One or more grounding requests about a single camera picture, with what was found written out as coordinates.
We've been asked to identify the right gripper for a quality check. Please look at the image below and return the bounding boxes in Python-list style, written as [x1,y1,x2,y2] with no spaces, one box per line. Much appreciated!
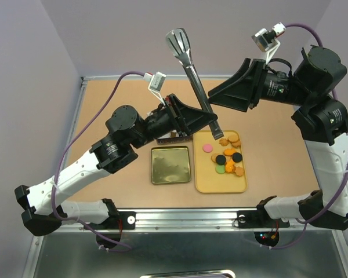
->
[209,56,314,110]

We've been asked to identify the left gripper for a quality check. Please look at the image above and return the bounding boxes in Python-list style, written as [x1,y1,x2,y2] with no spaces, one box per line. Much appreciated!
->
[130,93,218,149]

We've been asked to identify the pink macaron cookie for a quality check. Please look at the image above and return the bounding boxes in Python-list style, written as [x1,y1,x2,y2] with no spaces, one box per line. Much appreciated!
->
[202,144,213,153]

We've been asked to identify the orange swirl cookie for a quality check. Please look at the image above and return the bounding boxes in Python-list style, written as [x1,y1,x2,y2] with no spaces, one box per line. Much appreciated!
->
[219,138,229,147]

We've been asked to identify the black sandwich cookie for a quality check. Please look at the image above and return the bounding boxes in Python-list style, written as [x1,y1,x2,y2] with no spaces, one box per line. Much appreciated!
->
[215,155,227,165]
[232,152,243,163]

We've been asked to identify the metal serving tongs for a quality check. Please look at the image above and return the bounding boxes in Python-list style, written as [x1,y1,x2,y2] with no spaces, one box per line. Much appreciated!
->
[165,28,224,140]

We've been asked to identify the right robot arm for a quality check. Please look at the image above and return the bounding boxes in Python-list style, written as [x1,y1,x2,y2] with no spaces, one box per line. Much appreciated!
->
[208,46,348,231]

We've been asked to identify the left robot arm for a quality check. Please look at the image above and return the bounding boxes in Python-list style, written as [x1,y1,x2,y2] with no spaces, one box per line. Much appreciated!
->
[14,94,218,236]

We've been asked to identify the square cookie tin box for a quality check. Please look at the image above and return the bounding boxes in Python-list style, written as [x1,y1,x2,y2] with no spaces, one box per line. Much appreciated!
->
[156,136,193,145]

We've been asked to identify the beige round biscuit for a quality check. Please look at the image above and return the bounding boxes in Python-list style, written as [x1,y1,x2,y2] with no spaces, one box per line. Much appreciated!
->
[211,153,219,163]

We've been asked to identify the round tan sandwich cookie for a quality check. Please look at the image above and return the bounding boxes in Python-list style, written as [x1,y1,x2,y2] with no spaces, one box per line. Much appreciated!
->
[227,134,240,144]

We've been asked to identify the gold tin lid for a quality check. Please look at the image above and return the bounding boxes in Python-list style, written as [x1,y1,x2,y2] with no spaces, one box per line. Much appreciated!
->
[151,146,191,185]

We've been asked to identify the yellow serving tray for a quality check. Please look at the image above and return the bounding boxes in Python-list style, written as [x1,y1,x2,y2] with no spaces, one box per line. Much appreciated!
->
[193,130,248,194]

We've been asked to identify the green sandwich cookie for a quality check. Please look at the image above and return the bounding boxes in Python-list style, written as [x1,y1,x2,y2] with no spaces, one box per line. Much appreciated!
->
[215,164,226,174]

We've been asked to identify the metal tray at bottom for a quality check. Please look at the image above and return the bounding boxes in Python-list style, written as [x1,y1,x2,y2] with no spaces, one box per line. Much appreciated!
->
[140,269,236,278]

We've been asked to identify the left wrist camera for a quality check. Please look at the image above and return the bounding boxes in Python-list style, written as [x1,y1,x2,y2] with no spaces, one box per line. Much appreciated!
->
[143,72,166,104]

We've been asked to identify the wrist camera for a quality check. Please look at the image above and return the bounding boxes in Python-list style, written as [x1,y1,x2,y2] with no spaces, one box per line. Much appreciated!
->
[143,72,166,104]
[252,23,286,64]

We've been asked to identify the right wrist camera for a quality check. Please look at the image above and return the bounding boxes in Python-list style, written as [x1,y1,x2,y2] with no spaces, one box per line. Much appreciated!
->
[252,23,286,64]

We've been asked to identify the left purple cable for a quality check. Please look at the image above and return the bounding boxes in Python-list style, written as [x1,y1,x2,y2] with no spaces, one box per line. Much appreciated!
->
[51,71,146,253]

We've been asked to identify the purple cable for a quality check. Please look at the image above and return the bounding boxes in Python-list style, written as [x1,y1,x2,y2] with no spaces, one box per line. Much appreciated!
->
[51,71,146,253]
[259,23,348,250]

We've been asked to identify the aluminium mounting rail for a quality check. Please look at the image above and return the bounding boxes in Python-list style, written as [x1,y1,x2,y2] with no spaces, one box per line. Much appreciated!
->
[34,206,345,232]

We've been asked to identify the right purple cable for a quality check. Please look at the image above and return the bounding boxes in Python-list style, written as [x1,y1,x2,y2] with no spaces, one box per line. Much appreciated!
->
[259,23,348,250]

